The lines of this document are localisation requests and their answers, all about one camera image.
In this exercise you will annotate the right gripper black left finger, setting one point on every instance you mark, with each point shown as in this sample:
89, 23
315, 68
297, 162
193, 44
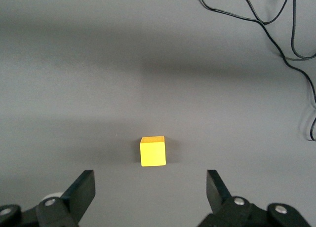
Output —
79, 200

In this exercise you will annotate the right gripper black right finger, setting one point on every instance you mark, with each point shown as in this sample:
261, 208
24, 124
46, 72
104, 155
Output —
219, 200

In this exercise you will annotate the yellow cube block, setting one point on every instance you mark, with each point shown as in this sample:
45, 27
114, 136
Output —
153, 154

